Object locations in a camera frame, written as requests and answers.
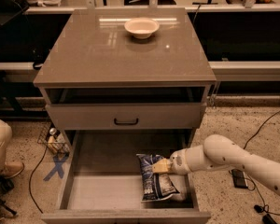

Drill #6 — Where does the white paper bowl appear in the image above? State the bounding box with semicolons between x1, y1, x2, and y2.
124;18;160;39

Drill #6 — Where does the black power adapter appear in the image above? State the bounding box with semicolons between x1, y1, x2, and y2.
231;169;248;189

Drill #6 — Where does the tan shoe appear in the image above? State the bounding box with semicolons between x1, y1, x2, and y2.
0;161;24;179

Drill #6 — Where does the grey drawer cabinet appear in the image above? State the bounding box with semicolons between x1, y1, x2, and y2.
34;7;216;144

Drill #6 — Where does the blue chip bag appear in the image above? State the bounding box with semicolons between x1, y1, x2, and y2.
136;154;179;202

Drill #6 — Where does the wire basket with bottles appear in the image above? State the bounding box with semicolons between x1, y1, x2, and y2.
37;122;71;155

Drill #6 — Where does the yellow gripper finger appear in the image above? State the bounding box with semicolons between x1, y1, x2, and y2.
152;159;172;174

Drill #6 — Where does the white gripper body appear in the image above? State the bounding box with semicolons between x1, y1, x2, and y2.
170;149;190;175

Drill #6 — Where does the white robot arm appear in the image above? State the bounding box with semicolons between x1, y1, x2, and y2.
152;134;280;196

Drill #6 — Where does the black floor cable left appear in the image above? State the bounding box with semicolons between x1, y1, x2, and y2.
28;143;50;214

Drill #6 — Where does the open grey lower drawer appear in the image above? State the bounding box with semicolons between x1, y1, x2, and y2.
42;130;211;224

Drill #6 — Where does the black drawer handle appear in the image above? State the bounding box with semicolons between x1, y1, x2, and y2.
113;118;139;126

